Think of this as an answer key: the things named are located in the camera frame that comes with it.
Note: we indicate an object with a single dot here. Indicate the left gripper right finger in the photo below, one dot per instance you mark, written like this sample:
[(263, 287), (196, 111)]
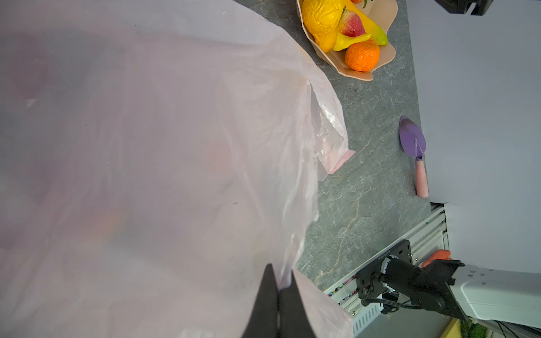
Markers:
[(294, 322)]

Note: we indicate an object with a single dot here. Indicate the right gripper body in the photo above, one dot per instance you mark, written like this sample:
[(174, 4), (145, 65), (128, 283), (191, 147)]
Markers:
[(479, 7)]

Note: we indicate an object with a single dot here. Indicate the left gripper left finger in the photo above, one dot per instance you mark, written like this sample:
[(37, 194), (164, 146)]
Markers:
[(263, 321)]

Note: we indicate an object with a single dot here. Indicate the yellow lemon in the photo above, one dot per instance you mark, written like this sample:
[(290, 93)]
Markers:
[(321, 18)]

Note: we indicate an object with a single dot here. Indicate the pink plastic bag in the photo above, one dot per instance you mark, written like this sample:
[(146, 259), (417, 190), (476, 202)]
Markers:
[(156, 156)]

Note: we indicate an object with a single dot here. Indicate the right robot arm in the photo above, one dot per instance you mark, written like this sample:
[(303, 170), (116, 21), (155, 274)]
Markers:
[(462, 291)]

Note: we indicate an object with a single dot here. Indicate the beige scalloped fruit bowl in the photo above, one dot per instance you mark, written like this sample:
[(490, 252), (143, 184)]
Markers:
[(383, 13)]

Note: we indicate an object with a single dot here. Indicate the orange tangerine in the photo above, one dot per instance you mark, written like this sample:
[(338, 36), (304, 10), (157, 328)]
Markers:
[(363, 56)]

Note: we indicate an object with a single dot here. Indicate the yellow green banana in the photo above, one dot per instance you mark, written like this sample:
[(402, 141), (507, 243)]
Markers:
[(344, 42)]

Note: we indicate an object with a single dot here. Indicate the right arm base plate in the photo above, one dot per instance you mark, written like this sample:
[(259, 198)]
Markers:
[(373, 290)]

